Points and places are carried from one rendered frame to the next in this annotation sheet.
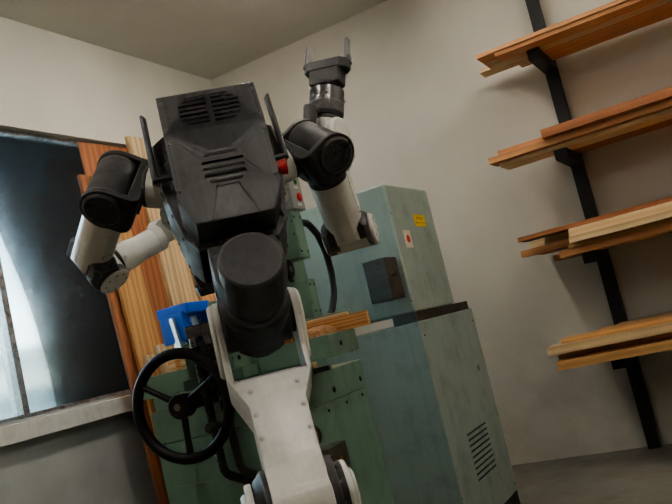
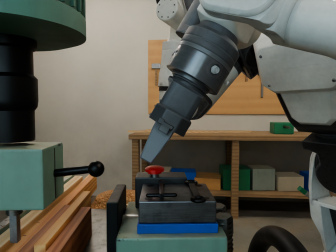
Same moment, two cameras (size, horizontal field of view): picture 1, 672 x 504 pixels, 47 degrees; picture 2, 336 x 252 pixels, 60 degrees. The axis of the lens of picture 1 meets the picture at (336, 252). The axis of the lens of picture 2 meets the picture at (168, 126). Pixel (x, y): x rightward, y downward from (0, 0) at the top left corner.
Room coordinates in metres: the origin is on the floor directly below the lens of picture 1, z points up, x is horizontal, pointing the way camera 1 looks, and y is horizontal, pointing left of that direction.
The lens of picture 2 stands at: (2.23, 0.74, 1.11)
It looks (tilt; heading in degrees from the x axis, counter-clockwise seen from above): 3 degrees down; 249
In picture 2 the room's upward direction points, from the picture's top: straight up
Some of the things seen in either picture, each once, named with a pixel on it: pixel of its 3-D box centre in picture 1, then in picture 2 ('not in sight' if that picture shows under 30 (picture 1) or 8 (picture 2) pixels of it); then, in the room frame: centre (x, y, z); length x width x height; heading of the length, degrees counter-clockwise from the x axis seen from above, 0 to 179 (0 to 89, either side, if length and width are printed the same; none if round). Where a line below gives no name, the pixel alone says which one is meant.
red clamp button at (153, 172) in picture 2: not in sight; (154, 169); (2.09, 0.32, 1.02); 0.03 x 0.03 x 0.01
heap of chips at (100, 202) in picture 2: (319, 330); (120, 196); (2.10, 0.09, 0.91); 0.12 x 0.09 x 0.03; 161
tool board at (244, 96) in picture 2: not in sight; (231, 76); (0.28, -2.24, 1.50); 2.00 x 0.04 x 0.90; 153
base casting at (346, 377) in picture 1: (267, 398); not in sight; (2.40, 0.31, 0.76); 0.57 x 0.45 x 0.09; 161
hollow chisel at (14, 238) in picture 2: not in sight; (14, 221); (2.28, 0.35, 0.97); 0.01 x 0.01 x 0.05; 71
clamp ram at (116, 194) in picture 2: not in sight; (138, 223); (2.13, 0.35, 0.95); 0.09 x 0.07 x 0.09; 71
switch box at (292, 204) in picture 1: (287, 188); not in sight; (2.54, 0.11, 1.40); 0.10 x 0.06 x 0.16; 161
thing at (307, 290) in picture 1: (301, 300); not in sight; (2.40, 0.14, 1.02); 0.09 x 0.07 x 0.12; 71
